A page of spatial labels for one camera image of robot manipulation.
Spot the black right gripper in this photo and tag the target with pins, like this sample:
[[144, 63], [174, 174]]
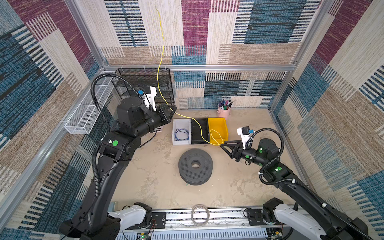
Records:
[[234, 148]]

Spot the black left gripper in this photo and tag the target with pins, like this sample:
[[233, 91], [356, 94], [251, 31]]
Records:
[[164, 118]]

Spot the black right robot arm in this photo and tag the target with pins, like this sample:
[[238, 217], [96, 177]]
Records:
[[324, 222]]

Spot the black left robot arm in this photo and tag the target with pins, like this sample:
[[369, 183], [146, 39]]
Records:
[[110, 158]]

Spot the yellow plastic bin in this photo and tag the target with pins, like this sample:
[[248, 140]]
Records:
[[218, 130]]

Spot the white plastic bin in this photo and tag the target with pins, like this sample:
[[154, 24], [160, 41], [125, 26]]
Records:
[[181, 132]]

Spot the pink metal pen bucket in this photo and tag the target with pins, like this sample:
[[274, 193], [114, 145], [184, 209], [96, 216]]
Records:
[[223, 112]]

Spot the black plastic bin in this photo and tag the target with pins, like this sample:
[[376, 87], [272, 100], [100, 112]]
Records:
[[199, 131]]

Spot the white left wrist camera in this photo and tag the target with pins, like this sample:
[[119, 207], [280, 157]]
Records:
[[148, 94]]

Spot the black wire mesh shelf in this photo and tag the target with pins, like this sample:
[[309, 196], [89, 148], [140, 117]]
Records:
[[160, 79]]

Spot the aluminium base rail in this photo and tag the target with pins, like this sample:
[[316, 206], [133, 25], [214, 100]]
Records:
[[244, 223]]

